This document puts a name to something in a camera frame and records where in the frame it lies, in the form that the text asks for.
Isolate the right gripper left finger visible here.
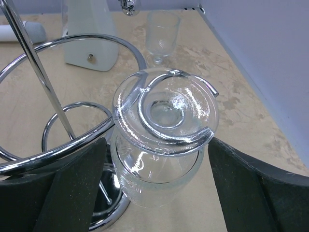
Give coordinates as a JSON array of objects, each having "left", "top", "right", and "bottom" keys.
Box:
[{"left": 0, "top": 138, "right": 107, "bottom": 232}]

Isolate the aluminium rail frame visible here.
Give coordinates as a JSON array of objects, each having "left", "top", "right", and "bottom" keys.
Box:
[{"left": 195, "top": 0, "right": 309, "bottom": 164}]

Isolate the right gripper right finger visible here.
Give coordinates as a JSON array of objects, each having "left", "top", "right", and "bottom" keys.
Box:
[{"left": 208, "top": 138, "right": 309, "bottom": 232}]

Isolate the white handheld device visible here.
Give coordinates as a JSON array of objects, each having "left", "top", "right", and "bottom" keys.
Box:
[{"left": 0, "top": 21, "right": 47, "bottom": 44}]

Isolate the chrome wine glass rack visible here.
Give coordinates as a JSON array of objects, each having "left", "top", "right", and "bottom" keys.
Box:
[{"left": 0, "top": 0, "right": 220, "bottom": 232}]

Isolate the white charging stand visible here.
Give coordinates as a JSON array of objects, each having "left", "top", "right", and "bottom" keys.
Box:
[{"left": 61, "top": 0, "right": 119, "bottom": 72}]

